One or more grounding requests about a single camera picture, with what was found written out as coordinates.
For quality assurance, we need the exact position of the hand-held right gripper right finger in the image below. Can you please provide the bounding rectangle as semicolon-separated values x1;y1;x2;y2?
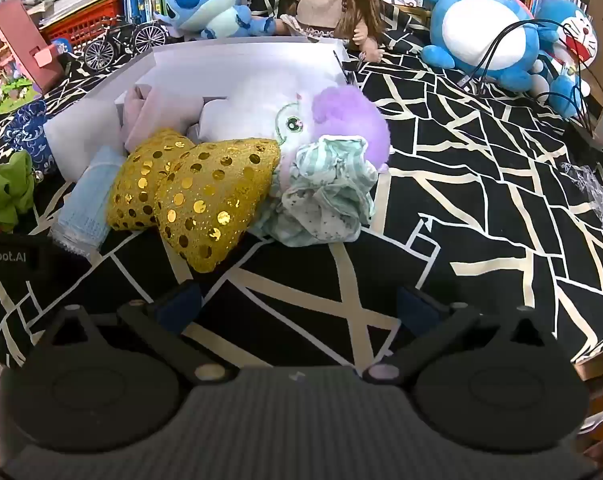
361;285;569;386

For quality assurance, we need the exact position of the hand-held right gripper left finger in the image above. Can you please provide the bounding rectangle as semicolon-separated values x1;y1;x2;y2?
29;282;240;385

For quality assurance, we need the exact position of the green soft toy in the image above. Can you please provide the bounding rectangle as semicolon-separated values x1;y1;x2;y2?
0;150;35;233

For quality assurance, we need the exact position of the light blue face mask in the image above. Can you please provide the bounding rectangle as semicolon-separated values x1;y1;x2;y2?
49;145;127;261

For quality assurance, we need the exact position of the blue floral pouch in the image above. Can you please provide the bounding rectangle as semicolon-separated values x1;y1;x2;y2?
4;97;57;176

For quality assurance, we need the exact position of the mint striped cloth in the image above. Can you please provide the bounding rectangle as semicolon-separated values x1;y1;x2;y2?
254;135;379;247

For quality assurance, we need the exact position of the pink cloth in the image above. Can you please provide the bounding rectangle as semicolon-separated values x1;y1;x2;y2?
119;85;205;153

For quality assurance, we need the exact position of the white and purple plush toy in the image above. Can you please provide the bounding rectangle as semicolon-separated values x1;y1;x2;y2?
199;77;392;171

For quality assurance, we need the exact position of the white cardboard box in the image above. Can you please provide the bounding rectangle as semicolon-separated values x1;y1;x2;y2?
76;36;366;111

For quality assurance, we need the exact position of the clear plastic bag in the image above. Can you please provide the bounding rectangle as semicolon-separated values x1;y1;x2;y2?
559;160;603;233

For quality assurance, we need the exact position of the pink toy house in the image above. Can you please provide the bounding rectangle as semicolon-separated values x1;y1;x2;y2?
0;0;65;116

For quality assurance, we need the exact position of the metal model bicycle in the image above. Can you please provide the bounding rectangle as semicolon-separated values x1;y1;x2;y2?
84;16;170;72

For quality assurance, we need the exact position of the red plastic basket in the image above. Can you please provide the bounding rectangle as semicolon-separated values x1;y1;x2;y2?
42;0;125;53

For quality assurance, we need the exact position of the round blue white-bellied plush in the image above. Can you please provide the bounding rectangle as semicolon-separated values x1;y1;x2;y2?
416;0;559;92

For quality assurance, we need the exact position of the doll with brown hair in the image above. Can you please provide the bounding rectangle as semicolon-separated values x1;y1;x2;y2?
274;0;387;63

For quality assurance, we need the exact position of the blue cat plush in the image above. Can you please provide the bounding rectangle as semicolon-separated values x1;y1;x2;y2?
531;0;599;96

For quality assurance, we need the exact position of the black cable bundle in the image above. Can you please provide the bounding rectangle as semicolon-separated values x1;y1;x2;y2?
456;19;603;147

